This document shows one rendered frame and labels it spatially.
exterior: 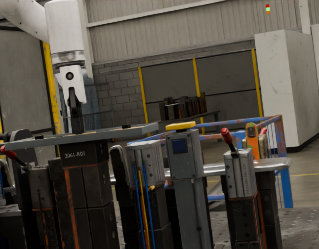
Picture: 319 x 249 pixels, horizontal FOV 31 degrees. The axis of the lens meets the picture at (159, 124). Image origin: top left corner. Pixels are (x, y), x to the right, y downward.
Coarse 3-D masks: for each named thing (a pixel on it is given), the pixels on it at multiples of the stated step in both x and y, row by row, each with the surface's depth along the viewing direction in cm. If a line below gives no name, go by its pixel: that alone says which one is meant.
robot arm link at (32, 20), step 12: (0, 0) 136; (12, 0) 137; (24, 0) 142; (0, 12) 139; (12, 12) 140; (24, 12) 145; (36, 12) 148; (24, 24) 147; (36, 24) 149; (36, 36) 151
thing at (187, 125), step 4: (172, 124) 137; (176, 124) 135; (180, 124) 134; (184, 124) 134; (188, 124) 134; (192, 124) 136; (168, 128) 135; (172, 128) 135; (176, 128) 135; (180, 128) 134; (184, 128) 134
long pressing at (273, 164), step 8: (256, 160) 172; (264, 160) 170; (272, 160) 168; (280, 160) 166; (288, 160) 166; (168, 168) 180; (208, 168) 168; (216, 168) 166; (224, 168) 164; (256, 168) 157; (264, 168) 157; (272, 168) 156; (280, 168) 156; (112, 176) 181; (168, 176) 165; (112, 184) 170
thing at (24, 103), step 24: (0, 48) 476; (24, 48) 509; (48, 48) 542; (0, 72) 473; (24, 72) 504; (48, 72) 540; (0, 96) 470; (24, 96) 501; (48, 96) 537; (0, 120) 465; (24, 120) 498; (48, 120) 534
